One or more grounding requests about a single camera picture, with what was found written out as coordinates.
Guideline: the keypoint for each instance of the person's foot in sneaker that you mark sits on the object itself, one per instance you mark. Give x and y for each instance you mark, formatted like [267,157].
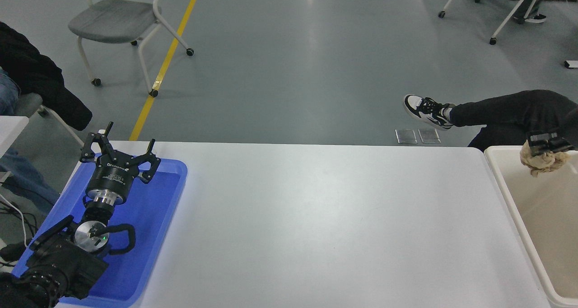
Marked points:
[424,109]

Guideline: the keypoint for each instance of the seated person's legs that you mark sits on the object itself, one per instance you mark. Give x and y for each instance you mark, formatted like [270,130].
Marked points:
[535,18]

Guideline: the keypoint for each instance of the large pale plastic bin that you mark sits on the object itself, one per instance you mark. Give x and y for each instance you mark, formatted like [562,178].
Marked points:
[546,217]

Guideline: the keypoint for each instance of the white framed wheeled chair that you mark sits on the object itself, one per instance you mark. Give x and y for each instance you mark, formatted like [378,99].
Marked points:
[510,16]

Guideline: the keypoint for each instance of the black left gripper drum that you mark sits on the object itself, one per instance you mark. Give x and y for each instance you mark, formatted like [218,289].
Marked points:
[113,178]

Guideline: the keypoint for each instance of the blue plastic tray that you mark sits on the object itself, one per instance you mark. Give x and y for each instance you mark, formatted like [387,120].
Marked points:
[153,217]

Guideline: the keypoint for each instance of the tan paper ball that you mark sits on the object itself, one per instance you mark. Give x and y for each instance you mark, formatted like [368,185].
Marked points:
[544,165]

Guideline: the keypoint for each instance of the white table foot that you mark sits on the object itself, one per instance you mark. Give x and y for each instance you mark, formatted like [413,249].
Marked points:
[571,64]

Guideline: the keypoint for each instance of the small white table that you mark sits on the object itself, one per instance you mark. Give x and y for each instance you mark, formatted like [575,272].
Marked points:
[9,129]

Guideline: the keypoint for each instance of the metal floor socket plate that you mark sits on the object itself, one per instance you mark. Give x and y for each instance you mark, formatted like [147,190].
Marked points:
[429,136]
[406,136]

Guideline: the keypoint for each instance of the grey wheeled chair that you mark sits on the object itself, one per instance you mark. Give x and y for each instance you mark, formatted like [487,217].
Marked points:
[113,21]

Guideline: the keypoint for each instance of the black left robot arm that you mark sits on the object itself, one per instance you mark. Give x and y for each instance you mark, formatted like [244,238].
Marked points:
[58,267]

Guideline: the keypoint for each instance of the person's dark foot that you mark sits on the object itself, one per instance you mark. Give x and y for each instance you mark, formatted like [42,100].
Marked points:
[13,252]

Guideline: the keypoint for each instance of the person with outstretched leg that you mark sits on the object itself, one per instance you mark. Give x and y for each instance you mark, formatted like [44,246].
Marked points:
[505,111]

